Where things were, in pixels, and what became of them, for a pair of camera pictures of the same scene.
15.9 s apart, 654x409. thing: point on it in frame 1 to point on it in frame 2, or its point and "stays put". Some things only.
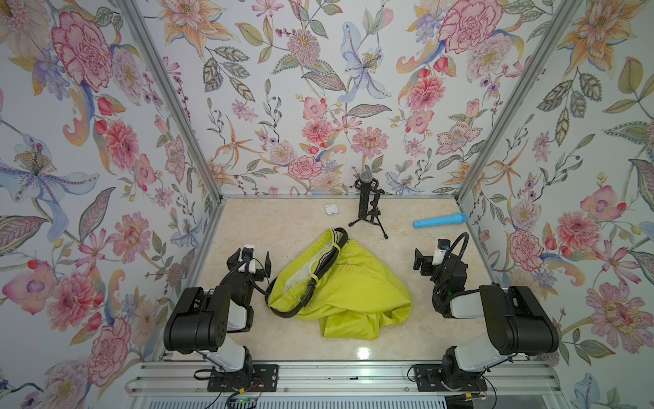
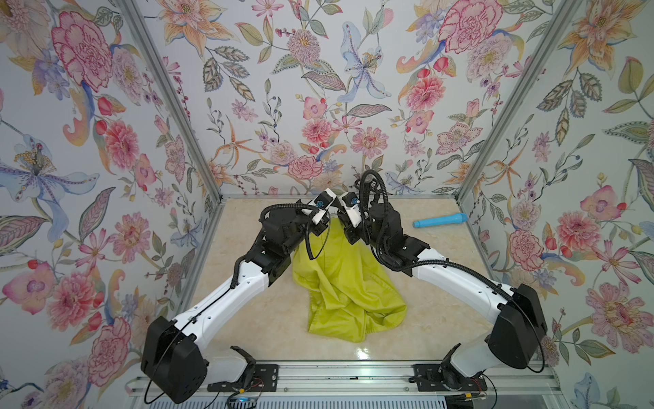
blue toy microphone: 461,218 stays put
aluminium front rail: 174,379 stays put
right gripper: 427,262 to 352,230
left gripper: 261,275 to 319,227
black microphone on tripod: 369,196 stays put
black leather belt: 312,284 to 307,239
